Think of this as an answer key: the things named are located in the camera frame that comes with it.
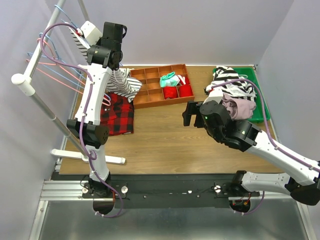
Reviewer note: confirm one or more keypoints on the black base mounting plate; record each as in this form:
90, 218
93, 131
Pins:
159, 191

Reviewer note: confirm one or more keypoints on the mint white sock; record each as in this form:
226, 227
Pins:
169, 80

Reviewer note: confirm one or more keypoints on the brown compartment tray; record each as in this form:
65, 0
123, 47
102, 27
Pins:
154, 94

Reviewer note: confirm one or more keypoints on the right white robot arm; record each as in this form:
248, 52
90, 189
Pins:
300, 178

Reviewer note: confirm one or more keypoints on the thin striped tank top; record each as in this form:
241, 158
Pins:
120, 82

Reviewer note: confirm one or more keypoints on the bold striped garment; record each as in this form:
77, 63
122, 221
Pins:
238, 89

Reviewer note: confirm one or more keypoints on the red cloth compartment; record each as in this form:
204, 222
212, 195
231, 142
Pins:
170, 92
185, 91

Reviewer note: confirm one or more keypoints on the aluminium frame rail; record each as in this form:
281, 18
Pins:
64, 214

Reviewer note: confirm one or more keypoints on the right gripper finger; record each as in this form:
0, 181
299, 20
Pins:
186, 115
193, 106

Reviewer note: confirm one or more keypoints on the red cloth right compartment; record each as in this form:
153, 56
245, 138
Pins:
185, 91

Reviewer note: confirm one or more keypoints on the white metal clothes rack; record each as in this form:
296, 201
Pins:
23, 81

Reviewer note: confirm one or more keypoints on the mauve garment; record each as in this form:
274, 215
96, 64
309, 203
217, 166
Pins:
238, 109

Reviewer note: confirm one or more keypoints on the red white striped sock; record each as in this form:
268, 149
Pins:
182, 80

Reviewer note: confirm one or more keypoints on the red cloth left compartment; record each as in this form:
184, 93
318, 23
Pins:
170, 92

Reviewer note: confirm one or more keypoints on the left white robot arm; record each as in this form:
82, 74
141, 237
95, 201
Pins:
103, 56

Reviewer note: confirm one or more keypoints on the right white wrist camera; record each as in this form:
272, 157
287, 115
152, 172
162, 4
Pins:
213, 94

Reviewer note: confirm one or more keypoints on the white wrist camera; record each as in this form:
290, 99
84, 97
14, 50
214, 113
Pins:
88, 34
213, 94

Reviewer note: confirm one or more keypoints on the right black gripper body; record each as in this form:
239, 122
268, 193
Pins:
199, 122

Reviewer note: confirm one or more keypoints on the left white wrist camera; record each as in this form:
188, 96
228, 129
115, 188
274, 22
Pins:
88, 34

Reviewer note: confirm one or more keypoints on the red black plaid shirt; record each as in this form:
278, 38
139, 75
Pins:
119, 117

